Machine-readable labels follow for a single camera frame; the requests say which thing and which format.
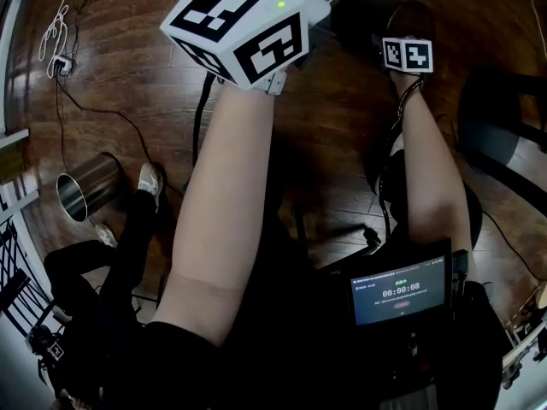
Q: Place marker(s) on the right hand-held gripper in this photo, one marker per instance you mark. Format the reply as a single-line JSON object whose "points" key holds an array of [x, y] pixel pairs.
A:
{"points": [[408, 54]]}

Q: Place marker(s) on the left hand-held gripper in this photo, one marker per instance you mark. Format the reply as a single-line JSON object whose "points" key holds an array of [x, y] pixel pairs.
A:
{"points": [[239, 24]]}

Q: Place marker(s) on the shiny metal wastebasket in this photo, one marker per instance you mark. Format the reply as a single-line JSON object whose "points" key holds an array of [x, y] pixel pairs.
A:
{"points": [[92, 182]]}

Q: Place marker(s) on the person's right forearm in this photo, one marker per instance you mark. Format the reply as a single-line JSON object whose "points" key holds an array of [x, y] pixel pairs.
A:
{"points": [[431, 165]]}

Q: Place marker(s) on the person's left forearm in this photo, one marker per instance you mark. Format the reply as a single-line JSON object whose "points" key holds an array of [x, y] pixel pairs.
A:
{"points": [[222, 186]]}

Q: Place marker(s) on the black chair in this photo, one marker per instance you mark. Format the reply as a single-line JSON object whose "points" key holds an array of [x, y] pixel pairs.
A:
{"points": [[495, 139]]}

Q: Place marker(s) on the white power socket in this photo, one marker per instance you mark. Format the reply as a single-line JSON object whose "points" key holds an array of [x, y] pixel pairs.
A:
{"points": [[64, 64]]}

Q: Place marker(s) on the person's white shoe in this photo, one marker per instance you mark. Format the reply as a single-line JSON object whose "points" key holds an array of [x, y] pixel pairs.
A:
{"points": [[105, 234], [150, 182]]}

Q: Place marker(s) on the chest-mounted screen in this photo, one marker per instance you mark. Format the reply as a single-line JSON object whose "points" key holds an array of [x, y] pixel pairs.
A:
{"points": [[399, 291]]}

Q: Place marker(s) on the person's black trousers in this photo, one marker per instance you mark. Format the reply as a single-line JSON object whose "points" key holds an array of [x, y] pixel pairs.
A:
{"points": [[124, 263]]}

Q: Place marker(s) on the person's black top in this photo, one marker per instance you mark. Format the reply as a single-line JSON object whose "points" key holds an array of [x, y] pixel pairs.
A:
{"points": [[278, 357]]}

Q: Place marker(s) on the black metal rack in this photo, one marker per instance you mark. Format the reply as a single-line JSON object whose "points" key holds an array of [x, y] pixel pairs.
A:
{"points": [[17, 267]]}

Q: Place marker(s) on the black device with square tag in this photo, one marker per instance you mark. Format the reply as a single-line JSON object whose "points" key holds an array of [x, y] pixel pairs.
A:
{"points": [[45, 342]]}

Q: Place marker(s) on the white shelf frame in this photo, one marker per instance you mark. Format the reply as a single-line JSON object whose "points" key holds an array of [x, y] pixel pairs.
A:
{"points": [[10, 58]]}

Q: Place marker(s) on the white metal equipment frame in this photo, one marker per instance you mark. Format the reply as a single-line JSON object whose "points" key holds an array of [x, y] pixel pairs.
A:
{"points": [[523, 340]]}

